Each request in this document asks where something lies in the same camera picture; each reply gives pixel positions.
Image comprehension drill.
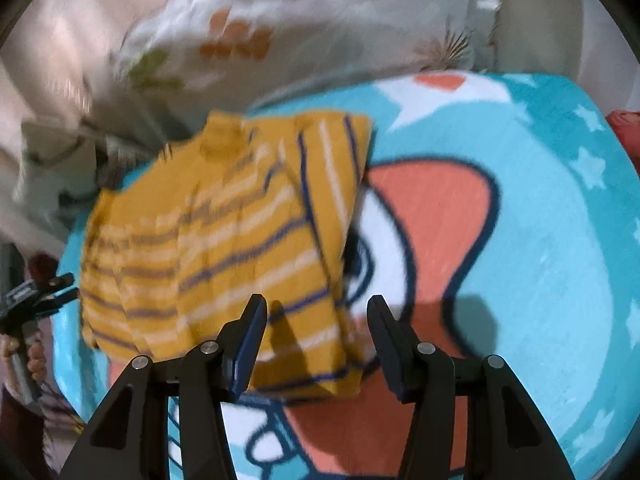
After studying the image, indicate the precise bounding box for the mustard striped knit sweater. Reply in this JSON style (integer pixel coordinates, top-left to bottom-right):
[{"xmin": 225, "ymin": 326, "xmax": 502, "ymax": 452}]
[{"xmin": 79, "ymin": 110, "xmax": 372, "ymax": 399}]

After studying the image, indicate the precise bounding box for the left hand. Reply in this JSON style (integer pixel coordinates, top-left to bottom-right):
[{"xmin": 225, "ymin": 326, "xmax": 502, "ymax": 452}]
[{"xmin": 1, "ymin": 335, "xmax": 47, "ymax": 390}]

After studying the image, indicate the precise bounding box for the cream pillow with black figure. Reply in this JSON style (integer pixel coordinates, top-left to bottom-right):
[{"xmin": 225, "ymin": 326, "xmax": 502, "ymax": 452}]
[{"xmin": 13, "ymin": 119, "xmax": 154, "ymax": 218}]

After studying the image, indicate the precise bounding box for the turquoise cartoon plush blanket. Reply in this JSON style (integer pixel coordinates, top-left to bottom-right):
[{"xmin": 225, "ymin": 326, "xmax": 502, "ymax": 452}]
[{"xmin": 53, "ymin": 72, "xmax": 639, "ymax": 479}]

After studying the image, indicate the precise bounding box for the white floral leaf pillow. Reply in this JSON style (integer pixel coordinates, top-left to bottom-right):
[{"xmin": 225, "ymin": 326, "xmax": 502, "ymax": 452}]
[{"xmin": 110, "ymin": 0, "xmax": 501, "ymax": 131}]

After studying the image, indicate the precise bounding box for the red object beside bed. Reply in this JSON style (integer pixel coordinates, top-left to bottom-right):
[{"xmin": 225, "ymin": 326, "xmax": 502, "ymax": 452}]
[{"xmin": 606, "ymin": 110, "xmax": 640, "ymax": 172}]

